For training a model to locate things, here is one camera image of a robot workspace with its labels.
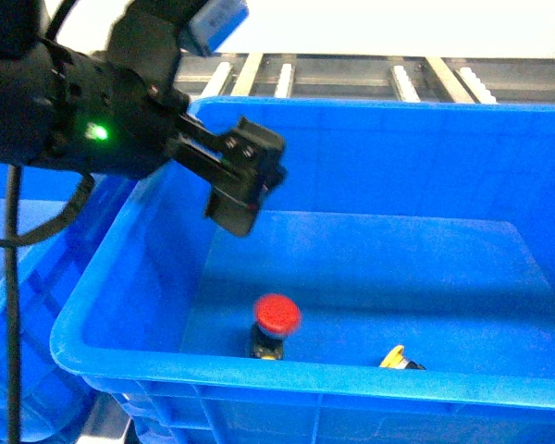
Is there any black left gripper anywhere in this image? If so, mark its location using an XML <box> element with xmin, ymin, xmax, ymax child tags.
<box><xmin>50</xmin><ymin>1</ymin><xmax>287</xmax><ymax>237</ymax></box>

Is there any red mushroom push button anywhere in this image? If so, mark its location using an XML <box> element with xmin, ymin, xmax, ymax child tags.
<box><xmin>249</xmin><ymin>293</ymin><xmax>302</xmax><ymax>361</ymax></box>

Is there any yellow mushroom push button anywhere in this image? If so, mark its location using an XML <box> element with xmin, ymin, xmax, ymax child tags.
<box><xmin>379</xmin><ymin>345</ymin><xmax>426</xmax><ymax>370</ymax></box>

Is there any blue plastic crate centre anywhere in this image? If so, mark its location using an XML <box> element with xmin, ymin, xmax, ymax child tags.
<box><xmin>50</xmin><ymin>97</ymin><xmax>555</xmax><ymax>443</ymax></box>

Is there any blue plastic crate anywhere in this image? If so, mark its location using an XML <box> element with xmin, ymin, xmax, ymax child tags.
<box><xmin>0</xmin><ymin>176</ymin><xmax>135</xmax><ymax>443</ymax></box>
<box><xmin>50</xmin><ymin>97</ymin><xmax>555</xmax><ymax>443</ymax></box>

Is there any blue plastic crate left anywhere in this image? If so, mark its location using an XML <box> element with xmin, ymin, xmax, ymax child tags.
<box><xmin>0</xmin><ymin>176</ymin><xmax>135</xmax><ymax>443</ymax></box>

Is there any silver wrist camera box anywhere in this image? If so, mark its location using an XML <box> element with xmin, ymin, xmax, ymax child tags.
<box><xmin>179</xmin><ymin>0</ymin><xmax>249</xmax><ymax>57</ymax></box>

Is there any black cable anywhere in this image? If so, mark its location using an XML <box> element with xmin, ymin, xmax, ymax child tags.
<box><xmin>0</xmin><ymin>0</ymin><xmax>96</xmax><ymax>444</ymax></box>

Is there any metal roller rack frame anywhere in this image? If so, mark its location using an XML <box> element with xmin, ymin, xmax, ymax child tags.
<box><xmin>175</xmin><ymin>53</ymin><xmax>555</xmax><ymax>105</ymax></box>

